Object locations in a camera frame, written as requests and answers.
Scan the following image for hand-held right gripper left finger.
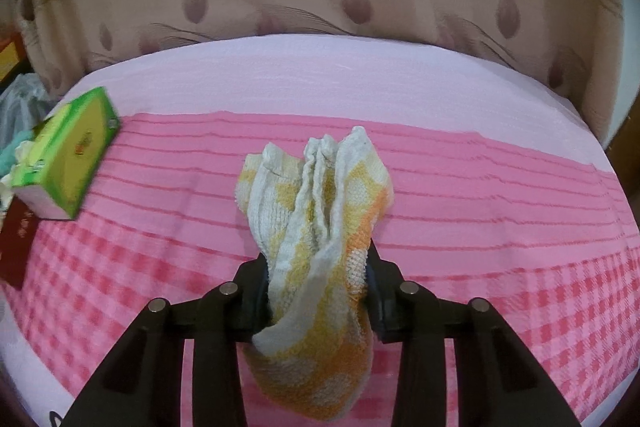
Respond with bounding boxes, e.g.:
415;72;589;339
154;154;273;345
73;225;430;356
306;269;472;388
62;254;273;427

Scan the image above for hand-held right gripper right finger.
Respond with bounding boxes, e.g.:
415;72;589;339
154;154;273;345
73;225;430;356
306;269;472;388
365;239;581;427

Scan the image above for striped dotted towel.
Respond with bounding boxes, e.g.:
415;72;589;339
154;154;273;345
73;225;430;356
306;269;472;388
235;126;396;423

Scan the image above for red and gold tin box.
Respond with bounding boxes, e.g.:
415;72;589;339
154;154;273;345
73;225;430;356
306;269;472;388
0;197;41;292

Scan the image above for teal fluffy hair tie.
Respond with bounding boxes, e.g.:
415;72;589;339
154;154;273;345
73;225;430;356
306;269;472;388
0;141;23;178

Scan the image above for green tissue box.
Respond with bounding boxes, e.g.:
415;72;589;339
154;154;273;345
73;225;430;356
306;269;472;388
10;87;121;222

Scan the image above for grey plastic bag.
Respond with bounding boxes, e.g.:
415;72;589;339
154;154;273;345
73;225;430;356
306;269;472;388
0;73;56;142

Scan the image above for red cardboard box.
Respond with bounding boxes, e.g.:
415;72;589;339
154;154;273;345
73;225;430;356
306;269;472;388
0;34;26;78

